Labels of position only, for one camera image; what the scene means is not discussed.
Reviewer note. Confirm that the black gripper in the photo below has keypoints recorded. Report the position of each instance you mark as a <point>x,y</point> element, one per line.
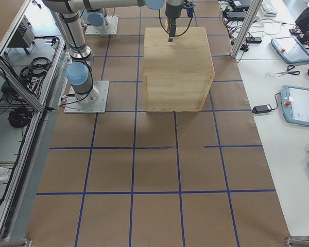
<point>172,11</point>

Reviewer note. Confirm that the wooden drawer cabinet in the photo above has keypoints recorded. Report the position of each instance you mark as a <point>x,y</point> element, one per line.
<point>178,74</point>

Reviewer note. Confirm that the black small device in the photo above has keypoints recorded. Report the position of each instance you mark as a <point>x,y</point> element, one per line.
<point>253,40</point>

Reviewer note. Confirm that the white keyboard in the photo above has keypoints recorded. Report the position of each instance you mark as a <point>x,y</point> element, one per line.
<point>267,8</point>

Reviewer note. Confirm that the upper teach pendant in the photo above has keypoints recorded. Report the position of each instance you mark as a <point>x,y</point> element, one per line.
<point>290,49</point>

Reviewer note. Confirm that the teach pendant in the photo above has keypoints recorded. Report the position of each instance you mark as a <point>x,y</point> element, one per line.
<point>295,104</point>
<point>290,49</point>

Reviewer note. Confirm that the black power adapter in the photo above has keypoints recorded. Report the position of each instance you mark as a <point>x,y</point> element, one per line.
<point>260,109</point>

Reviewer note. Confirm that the grey control box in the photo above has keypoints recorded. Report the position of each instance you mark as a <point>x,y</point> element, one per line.
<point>23,37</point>

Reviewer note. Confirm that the lower teach pendant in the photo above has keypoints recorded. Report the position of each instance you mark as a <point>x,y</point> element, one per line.
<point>295,104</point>

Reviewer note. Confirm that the aluminium frame post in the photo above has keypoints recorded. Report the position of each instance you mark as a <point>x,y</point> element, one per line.
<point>253,9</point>

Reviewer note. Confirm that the black handled scissors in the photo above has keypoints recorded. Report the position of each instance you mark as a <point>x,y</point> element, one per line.
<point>289,70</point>

